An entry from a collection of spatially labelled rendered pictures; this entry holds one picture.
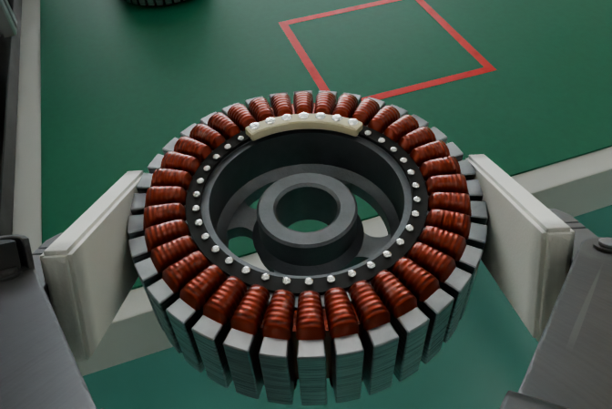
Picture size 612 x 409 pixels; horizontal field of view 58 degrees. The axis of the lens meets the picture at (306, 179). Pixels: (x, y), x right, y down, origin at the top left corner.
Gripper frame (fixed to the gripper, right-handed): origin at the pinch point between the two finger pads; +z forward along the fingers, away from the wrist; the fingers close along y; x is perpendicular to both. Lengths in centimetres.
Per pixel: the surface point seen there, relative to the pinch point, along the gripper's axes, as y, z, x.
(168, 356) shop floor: -31, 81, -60
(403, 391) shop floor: 16, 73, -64
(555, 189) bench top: 18.1, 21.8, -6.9
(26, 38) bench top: -29, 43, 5
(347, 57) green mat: 4.1, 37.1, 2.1
